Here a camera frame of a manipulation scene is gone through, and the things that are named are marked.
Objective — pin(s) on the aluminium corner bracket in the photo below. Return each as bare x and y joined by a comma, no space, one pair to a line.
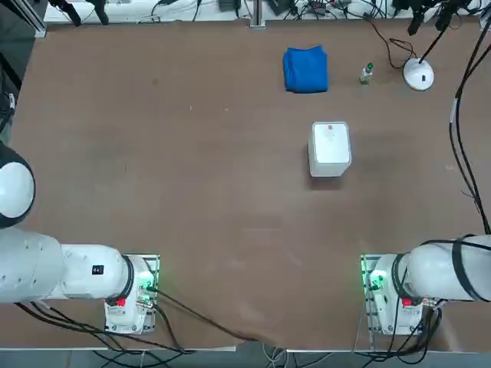
38,28

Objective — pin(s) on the white square box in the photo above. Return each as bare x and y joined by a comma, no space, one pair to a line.
330,145

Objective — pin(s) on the folded blue cloth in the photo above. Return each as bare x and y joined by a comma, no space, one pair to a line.
305,71

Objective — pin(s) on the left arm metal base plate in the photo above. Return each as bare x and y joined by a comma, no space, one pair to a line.
153,264

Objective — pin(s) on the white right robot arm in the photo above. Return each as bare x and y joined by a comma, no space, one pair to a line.
433,272

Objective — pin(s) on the white desk lamp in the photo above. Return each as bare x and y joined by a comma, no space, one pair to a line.
416,74

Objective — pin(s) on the aluminium post with bracket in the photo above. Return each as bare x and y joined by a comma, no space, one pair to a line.
257,15

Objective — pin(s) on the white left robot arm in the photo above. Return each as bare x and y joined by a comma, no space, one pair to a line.
76,276

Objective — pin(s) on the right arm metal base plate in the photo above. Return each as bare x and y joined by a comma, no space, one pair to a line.
364,268

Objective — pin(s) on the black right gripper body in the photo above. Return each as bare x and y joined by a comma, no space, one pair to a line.
433,2

